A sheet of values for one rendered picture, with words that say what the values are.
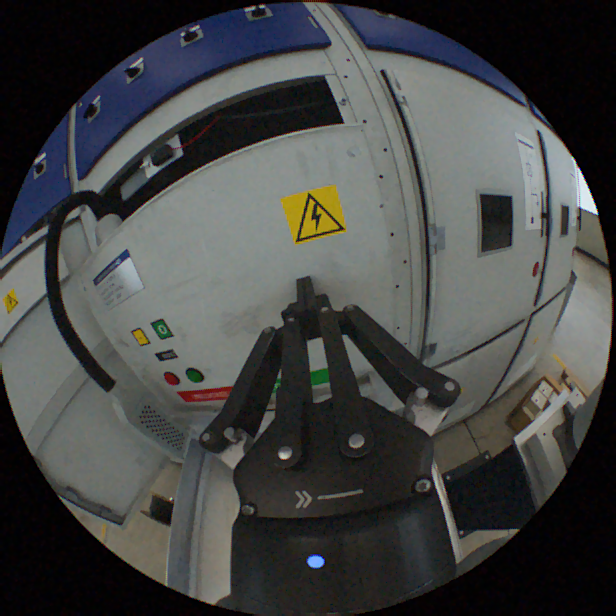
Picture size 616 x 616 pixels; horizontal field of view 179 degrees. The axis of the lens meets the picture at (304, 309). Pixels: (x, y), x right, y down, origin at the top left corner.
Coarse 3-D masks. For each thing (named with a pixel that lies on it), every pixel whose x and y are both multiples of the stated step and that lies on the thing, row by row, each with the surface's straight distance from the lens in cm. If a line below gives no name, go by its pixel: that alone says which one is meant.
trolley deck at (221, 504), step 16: (224, 464) 60; (432, 464) 50; (208, 480) 62; (224, 480) 59; (208, 496) 61; (224, 496) 58; (208, 512) 60; (224, 512) 58; (448, 512) 50; (208, 528) 60; (224, 528) 58; (208, 544) 61; (224, 544) 58; (208, 560) 62; (224, 560) 59; (208, 576) 63; (224, 576) 60; (208, 592) 65; (224, 592) 62
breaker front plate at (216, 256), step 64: (192, 192) 23; (256, 192) 20; (192, 256) 23; (256, 256) 21; (320, 256) 21; (384, 256) 23; (128, 320) 36; (192, 320) 27; (256, 320) 24; (384, 320) 27; (192, 384) 38; (320, 384) 32; (384, 384) 37
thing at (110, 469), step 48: (0, 288) 64; (0, 336) 64; (48, 336) 62; (96, 336) 61; (48, 384) 64; (96, 384) 63; (48, 432) 70; (96, 432) 68; (48, 480) 77; (96, 480) 77; (144, 480) 80
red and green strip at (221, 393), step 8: (312, 376) 30; (320, 376) 31; (328, 376) 31; (312, 384) 32; (176, 392) 43; (184, 392) 41; (192, 392) 40; (200, 392) 39; (208, 392) 38; (216, 392) 37; (224, 392) 36; (272, 392) 34; (184, 400) 44; (192, 400) 43; (200, 400) 42; (208, 400) 40
